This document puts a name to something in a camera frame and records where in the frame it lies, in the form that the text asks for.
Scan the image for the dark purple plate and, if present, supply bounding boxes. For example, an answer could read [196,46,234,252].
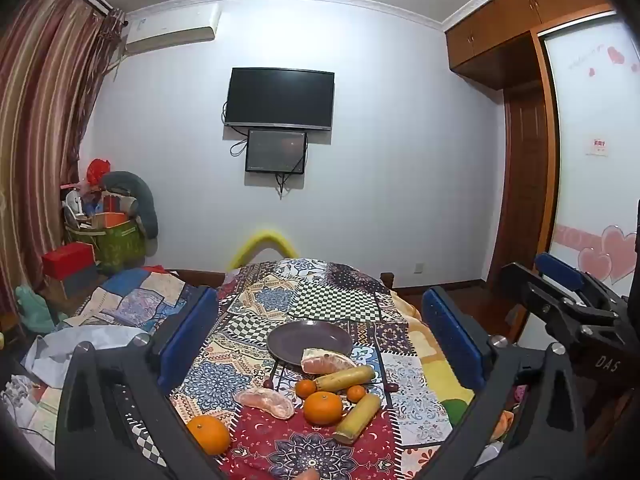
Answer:
[266,321,353,367]

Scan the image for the wooden bed frame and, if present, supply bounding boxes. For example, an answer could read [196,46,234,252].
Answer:
[170,269,226,286]

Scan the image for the white sliding wardrobe door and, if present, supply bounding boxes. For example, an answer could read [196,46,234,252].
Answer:
[542,10,640,301]

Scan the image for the yellow curved foam object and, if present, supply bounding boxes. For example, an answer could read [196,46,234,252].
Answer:
[227,227,296,271]

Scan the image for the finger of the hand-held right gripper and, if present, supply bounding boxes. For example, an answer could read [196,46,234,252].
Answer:
[534,252,632,311]
[500,261,621,332]

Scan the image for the green round object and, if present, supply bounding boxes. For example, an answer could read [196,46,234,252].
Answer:
[442,397,468,423]

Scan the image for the blue patchwork quilt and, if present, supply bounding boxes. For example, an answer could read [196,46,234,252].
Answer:
[65,266,201,333]

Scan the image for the green storage bag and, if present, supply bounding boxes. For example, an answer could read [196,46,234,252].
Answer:
[65,215,148,268]

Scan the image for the yellow sugarcane piece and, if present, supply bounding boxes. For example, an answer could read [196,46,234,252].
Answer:
[332,392,383,445]
[314,365,377,393]

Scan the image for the red box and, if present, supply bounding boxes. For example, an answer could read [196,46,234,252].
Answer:
[41,241,96,278]

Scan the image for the black wall television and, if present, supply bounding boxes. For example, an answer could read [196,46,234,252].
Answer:
[224,66,336,132]

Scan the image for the patchwork patterned tablecloth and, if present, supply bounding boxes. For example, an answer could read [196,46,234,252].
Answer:
[165,258,481,480]

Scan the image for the teal cloth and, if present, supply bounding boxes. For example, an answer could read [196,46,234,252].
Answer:
[15,285,56,333]

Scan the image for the grey curved pillow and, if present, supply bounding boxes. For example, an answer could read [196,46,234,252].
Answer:
[100,171,160,238]

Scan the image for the orange cloth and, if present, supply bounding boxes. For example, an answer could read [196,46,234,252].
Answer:
[492,410,516,442]

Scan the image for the brown wooden door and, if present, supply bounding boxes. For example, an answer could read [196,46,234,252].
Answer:
[502,85,557,286]

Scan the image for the small black monitor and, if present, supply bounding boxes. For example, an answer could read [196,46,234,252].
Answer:
[245,129,308,175]

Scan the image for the red plastic bag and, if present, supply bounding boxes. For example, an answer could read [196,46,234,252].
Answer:
[86,158,112,183]

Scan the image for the white crumpled cloth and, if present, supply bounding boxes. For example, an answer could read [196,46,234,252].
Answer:
[22,325,146,391]

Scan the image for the orange cardboard box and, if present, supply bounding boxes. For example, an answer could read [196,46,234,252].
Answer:
[94,212,129,231]

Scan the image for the white air conditioner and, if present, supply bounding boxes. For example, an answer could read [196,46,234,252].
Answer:
[124,4,222,55]

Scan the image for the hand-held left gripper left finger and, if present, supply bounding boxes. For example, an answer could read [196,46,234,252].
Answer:
[55,285,226,480]

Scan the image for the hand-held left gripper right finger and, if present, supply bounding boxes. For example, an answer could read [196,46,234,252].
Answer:
[400,286,588,480]

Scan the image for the wooden wardrobe cabinets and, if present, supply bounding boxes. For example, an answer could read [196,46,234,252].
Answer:
[444,0,616,91]

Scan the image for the large orange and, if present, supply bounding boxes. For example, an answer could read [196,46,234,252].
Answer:
[303,391,345,426]
[186,415,232,456]

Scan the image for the striped brown curtain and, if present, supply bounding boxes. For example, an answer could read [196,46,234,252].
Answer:
[0,0,126,311]

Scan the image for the peeled pomelo segment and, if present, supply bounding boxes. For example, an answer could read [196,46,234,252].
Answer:
[301,347,357,376]
[233,386,296,419]

